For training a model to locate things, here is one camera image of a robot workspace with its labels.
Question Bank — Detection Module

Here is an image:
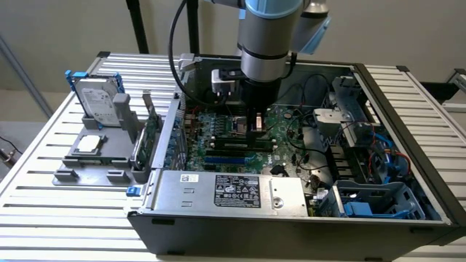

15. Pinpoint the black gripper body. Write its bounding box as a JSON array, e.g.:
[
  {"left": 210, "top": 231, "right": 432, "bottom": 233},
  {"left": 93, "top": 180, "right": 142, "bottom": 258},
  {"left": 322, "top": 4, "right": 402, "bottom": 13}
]
[{"left": 242, "top": 78, "right": 282, "bottom": 110}]

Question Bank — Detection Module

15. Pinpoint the black RAM slot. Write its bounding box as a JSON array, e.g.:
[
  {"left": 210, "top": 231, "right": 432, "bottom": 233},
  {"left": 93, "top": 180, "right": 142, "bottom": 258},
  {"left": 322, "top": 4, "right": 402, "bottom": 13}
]
[{"left": 206, "top": 146, "right": 273, "bottom": 154}]

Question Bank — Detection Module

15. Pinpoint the blue expansion slot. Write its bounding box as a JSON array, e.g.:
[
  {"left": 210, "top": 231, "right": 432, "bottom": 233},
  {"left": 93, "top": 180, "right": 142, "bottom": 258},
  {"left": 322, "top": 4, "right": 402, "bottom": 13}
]
[{"left": 205, "top": 156, "right": 257, "bottom": 165}]

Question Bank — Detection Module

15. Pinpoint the CPU socket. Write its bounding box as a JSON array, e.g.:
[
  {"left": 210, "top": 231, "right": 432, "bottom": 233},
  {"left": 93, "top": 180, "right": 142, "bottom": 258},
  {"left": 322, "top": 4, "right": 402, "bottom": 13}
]
[{"left": 228, "top": 115, "right": 253, "bottom": 135}]

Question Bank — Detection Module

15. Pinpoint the green motherboard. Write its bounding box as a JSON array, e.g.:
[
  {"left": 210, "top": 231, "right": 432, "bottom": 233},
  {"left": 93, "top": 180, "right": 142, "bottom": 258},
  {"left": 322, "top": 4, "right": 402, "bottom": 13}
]
[{"left": 181, "top": 104, "right": 317, "bottom": 181}]

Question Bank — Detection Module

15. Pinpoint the metal drive cage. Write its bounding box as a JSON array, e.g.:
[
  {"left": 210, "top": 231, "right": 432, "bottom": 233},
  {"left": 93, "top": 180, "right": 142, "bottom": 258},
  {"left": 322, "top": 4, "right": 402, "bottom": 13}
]
[{"left": 312, "top": 75, "right": 384, "bottom": 150}]

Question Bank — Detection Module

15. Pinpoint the green graphics card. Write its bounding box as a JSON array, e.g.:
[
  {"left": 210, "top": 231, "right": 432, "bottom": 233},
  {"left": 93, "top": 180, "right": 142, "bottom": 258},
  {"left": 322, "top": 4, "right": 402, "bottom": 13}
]
[{"left": 131, "top": 89, "right": 163, "bottom": 170}]

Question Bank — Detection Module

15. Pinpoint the silver power supply unit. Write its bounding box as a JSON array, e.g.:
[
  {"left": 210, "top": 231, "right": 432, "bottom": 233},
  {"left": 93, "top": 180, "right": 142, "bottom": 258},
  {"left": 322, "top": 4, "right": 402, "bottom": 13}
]
[{"left": 151, "top": 170, "right": 312, "bottom": 218}]

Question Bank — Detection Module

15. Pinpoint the black stand pole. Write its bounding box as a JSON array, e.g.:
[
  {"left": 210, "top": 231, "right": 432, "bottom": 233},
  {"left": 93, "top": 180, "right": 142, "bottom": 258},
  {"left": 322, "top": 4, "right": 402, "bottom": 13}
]
[
  {"left": 126, "top": 0, "right": 151, "bottom": 54},
  {"left": 187, "top": 0, "right": 202, "bottom": 58}
]

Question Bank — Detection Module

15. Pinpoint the grey parts rack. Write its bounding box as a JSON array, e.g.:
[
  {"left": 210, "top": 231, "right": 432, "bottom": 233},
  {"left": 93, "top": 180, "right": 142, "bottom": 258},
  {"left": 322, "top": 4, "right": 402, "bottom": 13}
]
[{"left": 53, "top": 93, "right": 162, "bottom": 187}]

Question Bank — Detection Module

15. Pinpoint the black open PC case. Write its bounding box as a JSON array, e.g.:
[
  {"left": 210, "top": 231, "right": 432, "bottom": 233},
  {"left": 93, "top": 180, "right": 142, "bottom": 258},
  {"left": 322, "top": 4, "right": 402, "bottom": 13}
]
[{"left": 126, "top": 56, "right": 463, "bottom": 257}]

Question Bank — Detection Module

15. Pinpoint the silver hard disk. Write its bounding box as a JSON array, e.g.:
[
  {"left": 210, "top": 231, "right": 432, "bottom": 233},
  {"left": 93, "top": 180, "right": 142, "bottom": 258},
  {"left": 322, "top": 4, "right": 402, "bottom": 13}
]
[{"left": 75, "top": 79, "right": 123, "bottom": 128}]

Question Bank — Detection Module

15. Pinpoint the blue plastic disk bay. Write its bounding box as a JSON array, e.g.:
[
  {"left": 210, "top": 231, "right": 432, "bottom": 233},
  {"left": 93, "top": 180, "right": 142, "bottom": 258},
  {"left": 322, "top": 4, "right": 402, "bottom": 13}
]
[{"left": 333, "top": 179, "right": 428, "bottom": 219}]

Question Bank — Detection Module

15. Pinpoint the CPU chip silver lid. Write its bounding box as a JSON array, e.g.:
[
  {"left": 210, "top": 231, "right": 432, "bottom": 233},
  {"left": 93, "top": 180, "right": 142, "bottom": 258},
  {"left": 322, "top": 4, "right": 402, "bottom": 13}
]
[{"left": 78, "top": 135, "right": 102, "bottom": 152}]

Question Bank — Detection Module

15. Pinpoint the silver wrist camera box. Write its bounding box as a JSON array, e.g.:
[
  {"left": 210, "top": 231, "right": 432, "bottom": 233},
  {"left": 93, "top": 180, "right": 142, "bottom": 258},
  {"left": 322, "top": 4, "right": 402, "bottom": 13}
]
[{"left": 212, "top": 68, "right": 245, "bottom": 97}]

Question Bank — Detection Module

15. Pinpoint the black looped wire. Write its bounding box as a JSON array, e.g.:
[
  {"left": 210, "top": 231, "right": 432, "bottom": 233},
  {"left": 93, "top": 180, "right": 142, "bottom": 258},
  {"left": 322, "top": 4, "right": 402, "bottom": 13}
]
[{"left": 301, "top": 74, "right": 333, "bottom": 110}]

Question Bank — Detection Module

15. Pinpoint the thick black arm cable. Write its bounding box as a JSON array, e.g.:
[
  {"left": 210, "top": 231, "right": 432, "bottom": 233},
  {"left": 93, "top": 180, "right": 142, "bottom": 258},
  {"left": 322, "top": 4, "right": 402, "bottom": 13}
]
[{"left": 167, "top": 0, "right": 213, "bottom": 106}]

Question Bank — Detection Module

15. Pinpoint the blue data wire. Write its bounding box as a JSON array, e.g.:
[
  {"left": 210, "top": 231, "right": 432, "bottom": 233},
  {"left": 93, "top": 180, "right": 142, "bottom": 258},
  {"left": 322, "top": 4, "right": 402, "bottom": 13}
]
[{"left": 366, "top": 129, "right": 397, "bottom": 155}]

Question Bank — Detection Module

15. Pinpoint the red data wire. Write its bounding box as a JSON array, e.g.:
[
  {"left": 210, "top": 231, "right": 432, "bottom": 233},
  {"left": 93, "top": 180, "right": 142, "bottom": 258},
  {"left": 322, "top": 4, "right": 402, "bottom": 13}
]
[{"left": 385, "top": 151, "right": 412, "bottom": 171}]

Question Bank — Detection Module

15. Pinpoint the blue disk carrier frame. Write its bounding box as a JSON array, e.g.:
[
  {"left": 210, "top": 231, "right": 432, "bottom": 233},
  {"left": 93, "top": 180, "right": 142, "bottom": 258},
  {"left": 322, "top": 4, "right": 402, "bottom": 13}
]
[{"left": 65, "top": 70, "right": 127, "bottom": 97}]

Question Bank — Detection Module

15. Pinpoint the aluminium profile frame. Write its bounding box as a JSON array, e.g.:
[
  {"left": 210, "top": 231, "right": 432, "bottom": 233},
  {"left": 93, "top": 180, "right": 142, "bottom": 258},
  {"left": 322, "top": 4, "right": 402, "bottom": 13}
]
[{"left": 418, "top": 68, "right": 466, "bottom": 112}]

